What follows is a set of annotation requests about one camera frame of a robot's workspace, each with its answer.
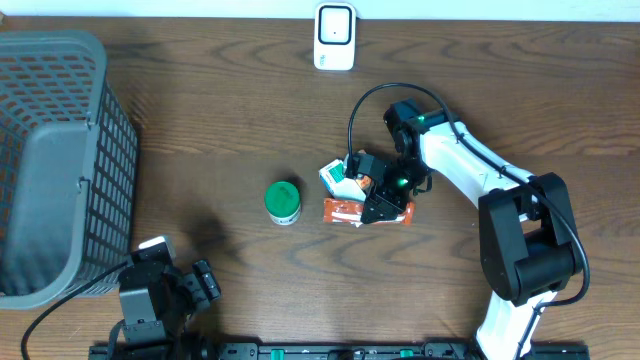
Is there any small orange box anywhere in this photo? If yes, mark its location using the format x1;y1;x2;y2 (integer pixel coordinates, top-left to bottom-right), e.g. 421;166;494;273
355;174;372;192

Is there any red chocolate bar wrapper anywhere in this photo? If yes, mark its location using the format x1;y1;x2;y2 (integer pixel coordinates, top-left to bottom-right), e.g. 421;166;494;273
323;198;415;228

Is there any white and green carton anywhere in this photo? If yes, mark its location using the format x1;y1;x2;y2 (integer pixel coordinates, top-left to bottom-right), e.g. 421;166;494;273
318;159;366;203

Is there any green lid jar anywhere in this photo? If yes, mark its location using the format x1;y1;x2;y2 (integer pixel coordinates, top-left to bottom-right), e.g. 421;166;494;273
264;181;301;226

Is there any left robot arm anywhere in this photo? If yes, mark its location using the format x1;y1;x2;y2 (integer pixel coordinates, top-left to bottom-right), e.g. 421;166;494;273
105;260;221;360

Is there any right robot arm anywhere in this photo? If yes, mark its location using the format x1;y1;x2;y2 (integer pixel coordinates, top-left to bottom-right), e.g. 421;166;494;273
349;99;590;359

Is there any white barcode scanner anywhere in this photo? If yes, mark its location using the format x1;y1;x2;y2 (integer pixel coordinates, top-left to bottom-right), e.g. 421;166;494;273
313;2;356;71

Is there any grey plastic mesh basket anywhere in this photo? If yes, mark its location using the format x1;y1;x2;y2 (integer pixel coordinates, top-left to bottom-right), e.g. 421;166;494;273
1;30;139;310

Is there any black mounting rail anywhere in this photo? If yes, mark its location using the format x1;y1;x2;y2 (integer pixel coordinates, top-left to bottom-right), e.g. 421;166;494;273
88;341;591;360

